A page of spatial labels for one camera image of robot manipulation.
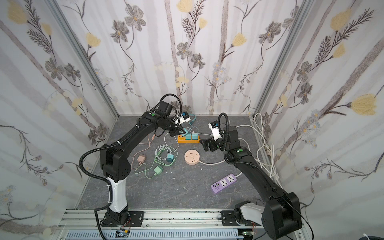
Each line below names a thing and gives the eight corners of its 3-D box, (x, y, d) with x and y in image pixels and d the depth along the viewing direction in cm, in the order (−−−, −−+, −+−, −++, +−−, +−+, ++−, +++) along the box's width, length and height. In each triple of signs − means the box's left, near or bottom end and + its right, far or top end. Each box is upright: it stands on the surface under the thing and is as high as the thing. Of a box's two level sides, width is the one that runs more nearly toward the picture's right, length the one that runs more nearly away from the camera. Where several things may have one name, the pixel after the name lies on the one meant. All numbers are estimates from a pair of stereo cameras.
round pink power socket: (184, 164, 95) (183, 162, 93) (184, 151, 101) (184, 149, 99) (199, 164, 95) (199, 163, 93) (199, 151, 101) (199, 149, 99)
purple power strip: (214, 194, 84) (214, 192, 81) (210, 187, 86) (210, 185, 84) (236, 180, 89) (237, 178, 86) (232, 174, 91) (232, 172, 89)
